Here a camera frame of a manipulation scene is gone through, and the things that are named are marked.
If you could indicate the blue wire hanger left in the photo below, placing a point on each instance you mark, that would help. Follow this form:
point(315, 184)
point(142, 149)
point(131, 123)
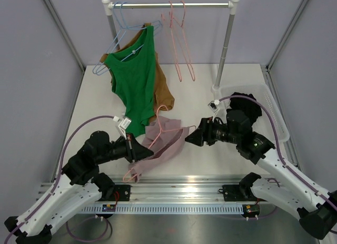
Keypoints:
point(118, 30)

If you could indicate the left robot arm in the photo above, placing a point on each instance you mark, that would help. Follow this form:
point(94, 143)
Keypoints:
point(80, 183)

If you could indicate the black tank top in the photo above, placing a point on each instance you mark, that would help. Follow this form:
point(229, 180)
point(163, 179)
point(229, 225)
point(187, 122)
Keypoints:
point(252, 110)

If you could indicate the white and grey garment rack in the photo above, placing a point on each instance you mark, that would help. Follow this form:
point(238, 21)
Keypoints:
point(231, 5)

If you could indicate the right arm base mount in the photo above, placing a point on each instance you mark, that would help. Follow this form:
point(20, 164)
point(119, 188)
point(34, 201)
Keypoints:
point(241, 191)

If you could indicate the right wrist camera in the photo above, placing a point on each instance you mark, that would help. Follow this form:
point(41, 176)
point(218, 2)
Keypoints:
point(214, 107)

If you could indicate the brown tank top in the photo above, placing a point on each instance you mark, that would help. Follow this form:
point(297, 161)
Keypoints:
point(162, 94)

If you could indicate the blue wire hanger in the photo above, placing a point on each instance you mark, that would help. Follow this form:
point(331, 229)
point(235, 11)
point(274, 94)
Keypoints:
point(118, 30)
point(102, 67)

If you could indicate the aluminium frame post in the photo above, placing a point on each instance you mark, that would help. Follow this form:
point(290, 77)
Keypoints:
point(287, 33)
point(62, 30)

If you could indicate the green tank top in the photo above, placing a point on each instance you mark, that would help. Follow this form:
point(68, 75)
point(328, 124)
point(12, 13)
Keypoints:
point(133, 78)

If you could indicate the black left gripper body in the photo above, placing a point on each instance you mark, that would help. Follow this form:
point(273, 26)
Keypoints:
point(124, 148)

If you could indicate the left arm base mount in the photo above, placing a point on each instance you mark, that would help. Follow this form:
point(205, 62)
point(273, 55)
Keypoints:
point(111, 191)

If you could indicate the blue wire hanger right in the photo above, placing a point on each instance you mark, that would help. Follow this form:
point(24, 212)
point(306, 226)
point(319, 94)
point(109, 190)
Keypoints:
point(102, 67)

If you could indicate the mauve tank top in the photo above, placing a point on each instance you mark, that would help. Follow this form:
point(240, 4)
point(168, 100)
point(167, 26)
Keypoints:
point(163, 144)

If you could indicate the right aluminium frame post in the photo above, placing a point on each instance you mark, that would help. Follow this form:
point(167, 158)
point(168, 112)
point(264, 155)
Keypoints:
point(287, 33)

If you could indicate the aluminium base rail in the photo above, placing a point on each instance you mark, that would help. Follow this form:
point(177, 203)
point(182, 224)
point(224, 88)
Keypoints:
point(184, 189)

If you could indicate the left aluminium frame post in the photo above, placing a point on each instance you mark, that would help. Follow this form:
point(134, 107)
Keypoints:
point(62, 30)

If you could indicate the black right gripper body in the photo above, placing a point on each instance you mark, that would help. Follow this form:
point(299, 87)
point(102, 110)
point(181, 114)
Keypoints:
point(210, 124)

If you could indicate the white slotted cable duct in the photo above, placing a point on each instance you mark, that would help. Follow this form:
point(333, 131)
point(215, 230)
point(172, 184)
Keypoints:
point(164, 209)

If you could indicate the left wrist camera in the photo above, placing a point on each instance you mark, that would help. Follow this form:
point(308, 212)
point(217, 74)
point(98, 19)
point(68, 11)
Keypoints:
point(122, 124)

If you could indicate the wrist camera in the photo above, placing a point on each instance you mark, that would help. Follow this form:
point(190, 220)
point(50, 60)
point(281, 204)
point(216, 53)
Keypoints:
point(214, 107)
point(122, 124)

